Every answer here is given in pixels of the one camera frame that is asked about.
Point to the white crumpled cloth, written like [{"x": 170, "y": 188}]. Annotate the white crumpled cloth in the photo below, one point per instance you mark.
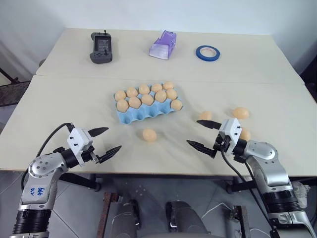
[{"x": 301, "y": 194}]

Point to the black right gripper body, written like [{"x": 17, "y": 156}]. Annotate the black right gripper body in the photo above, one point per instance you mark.
[{"x": 222, "y": 144}]

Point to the gray handheld remote controller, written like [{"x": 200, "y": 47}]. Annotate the gray handheld remote controller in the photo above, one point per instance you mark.
[{"x": 101, "y": 48}]

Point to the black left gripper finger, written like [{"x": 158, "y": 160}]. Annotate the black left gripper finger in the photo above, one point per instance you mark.
[
  {"x": 99, "y": 131},
  {"x": 110, "y": 153}
]

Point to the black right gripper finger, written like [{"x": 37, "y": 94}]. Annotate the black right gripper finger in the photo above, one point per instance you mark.
[
  {"x": 200, "y": 146},
  {"x": 209, "y": 124}
]

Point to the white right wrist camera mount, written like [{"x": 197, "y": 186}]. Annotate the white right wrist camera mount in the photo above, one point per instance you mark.
[{"x": 231, "y": 131}]

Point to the rusty metal bar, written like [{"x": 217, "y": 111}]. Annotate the rusty metal bar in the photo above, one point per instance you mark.
[
  {"x": 242, "y": 220},
  {"x": 106, "y": 213}
]

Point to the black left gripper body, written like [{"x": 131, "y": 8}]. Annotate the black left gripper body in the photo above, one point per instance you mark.
[{"x": 89, "y": 155}]

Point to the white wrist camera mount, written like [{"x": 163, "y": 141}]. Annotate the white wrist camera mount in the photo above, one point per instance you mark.
[
  {"x": 78, "y": 141},
  {"x": 231, "y": 131}
]

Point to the blue egg carton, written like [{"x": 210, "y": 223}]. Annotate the blue egg carton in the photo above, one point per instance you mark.
[{"x": 146, "y": 112}]

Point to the beige egg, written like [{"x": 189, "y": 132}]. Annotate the beige egg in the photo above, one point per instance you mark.
[
  {"x": 156, "y": 87},
  {"x": 144, "y": 88},
  {"x": 132, "y": 92},
  {"x": 122, "y": 105},
  {"x": 245, "y": 135},
  {"x": 171, "y": 94},
  {"x": 168, "y": 85},
  {"x": 120, "y": 95},
  {"x": 240, "y": 113},
  {"x": 176, "y": 104},
  {"x": 160, "y": 96},
  {"x": 147, "y": 99},
  {"x": 149, "y": 135},
  {"x": 205, "y": 115},
  {"x": 135, "y": 102}
]

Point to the blue tape roll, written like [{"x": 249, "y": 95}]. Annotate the blue tape roll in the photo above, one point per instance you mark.
[{"x": 208, "y": 53}]

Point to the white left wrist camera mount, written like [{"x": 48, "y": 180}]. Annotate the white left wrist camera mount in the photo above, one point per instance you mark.
[{"x": 78, "y": 141}]

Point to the purple plastic object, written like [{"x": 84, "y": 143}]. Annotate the purple plastic object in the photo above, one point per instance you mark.
[{"x": 163, "y": 45}]

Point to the dark rounded robot leg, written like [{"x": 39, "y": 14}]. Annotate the dark rounded robot leg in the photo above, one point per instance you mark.
[
  {"x": 184, "y": 219},
  {"x": 125, "y": 219}
]

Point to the dark metal frame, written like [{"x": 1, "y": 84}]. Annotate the dark metal frame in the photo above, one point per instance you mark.
[{"x": 11, "y": 91}]

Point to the black table leg bar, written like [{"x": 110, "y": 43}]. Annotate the black table leg bar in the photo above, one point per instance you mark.
[
  {"x": 79, "y": 180},
  {"x": 257, "y": 184}
]

